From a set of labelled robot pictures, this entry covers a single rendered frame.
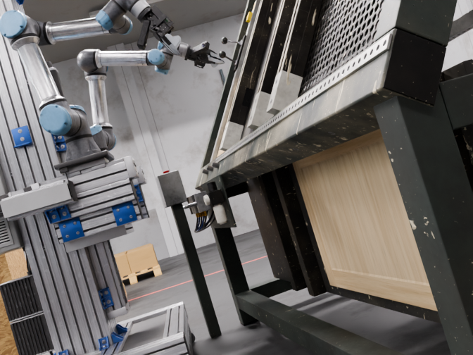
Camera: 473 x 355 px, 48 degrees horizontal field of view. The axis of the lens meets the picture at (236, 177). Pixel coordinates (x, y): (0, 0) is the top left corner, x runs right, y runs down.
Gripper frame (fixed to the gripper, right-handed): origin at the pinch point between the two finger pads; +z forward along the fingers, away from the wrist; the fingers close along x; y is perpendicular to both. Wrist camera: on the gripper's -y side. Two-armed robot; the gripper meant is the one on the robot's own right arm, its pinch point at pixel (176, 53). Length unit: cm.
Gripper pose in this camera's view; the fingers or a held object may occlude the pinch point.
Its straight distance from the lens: 221.9
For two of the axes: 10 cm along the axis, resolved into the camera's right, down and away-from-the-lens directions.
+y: 7.1, -7.0, 1.1
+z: 7.0, 7.1, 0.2
